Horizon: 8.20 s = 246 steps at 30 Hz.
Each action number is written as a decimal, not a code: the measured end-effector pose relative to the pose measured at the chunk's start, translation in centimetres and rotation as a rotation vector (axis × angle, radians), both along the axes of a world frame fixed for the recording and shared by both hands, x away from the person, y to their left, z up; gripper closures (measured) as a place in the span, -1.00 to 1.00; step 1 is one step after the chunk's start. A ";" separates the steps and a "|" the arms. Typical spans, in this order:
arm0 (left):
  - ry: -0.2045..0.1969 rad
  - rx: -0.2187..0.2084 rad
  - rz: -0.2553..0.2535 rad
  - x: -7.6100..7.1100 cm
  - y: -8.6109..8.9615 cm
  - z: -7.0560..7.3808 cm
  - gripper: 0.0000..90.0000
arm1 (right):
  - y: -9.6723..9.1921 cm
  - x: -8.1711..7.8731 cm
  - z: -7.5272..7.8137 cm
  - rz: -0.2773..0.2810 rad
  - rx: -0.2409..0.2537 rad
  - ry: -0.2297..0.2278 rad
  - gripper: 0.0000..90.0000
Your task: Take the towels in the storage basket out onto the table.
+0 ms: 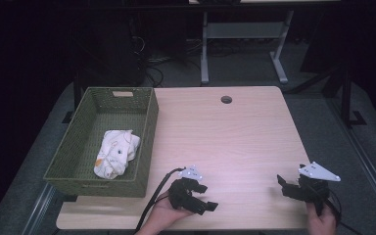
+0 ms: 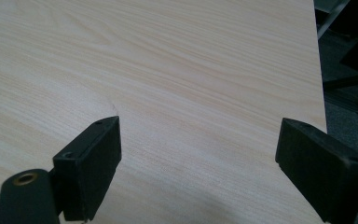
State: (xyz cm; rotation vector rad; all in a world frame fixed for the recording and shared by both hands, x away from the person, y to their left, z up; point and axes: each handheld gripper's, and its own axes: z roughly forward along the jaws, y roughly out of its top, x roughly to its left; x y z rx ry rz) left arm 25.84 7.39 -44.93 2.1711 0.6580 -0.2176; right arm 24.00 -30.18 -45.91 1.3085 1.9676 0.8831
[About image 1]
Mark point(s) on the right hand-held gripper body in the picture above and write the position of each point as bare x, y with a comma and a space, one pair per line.
316, 182

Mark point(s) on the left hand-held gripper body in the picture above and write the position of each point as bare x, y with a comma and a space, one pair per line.
180, 192

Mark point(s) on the white patterned cloth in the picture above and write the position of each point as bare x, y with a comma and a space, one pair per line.
116, 153

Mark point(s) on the green woven basket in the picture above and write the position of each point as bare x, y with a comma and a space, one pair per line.
78, 130

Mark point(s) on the person's left hand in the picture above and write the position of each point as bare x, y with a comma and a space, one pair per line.
161, 215

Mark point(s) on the person's right hand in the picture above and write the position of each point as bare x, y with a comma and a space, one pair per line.
321, 223

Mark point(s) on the black metal stand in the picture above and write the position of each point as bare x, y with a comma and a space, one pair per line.
77, 94
346, 98

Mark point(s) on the grey metal frame desk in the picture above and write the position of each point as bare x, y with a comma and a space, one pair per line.
241, 31

